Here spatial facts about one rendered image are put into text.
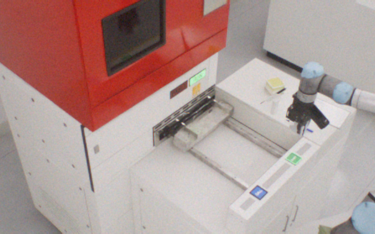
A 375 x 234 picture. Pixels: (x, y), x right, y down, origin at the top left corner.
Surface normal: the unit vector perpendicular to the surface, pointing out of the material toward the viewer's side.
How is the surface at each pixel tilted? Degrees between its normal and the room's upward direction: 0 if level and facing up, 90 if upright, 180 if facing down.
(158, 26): 90
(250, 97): 0
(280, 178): 0
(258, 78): 0
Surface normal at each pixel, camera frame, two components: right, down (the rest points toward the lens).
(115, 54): 0.74, 0.47
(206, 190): 0.03, -0.73
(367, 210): -0.52, 0.01
